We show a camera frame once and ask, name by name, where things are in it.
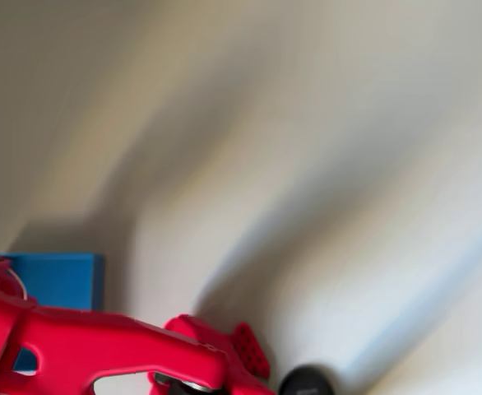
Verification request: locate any blue box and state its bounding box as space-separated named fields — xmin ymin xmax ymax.
xmin=0 ymin=252 xmax=105 ymax=374

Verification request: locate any black gooseneck camera stand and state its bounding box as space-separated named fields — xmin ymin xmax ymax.
xmin=277 ymin=361 xmax=337 ymax=395

